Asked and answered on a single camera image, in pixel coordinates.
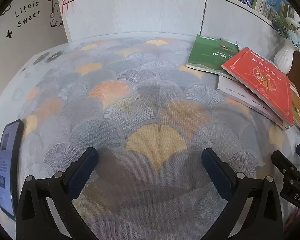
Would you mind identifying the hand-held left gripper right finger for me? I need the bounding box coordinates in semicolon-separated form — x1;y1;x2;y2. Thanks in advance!
201;147;283;240

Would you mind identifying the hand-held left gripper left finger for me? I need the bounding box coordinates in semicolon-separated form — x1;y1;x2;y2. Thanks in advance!
16;147;99;240

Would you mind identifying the thick white book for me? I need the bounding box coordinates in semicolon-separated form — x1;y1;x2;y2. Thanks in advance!
216;75;287;130

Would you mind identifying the red book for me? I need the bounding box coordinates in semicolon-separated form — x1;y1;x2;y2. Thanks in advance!
221;47;294;128

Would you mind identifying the green book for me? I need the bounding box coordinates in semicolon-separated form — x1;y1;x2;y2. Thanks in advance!
185;34;240;77

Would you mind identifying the black smartphone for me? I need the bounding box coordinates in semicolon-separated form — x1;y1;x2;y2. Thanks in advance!
0;119;25;222

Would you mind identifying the white ribbed vase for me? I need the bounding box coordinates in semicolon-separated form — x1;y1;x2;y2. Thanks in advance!
274;38;298;75

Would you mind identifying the white bookshelf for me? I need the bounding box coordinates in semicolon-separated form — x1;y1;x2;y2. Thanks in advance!
55;0;300;63

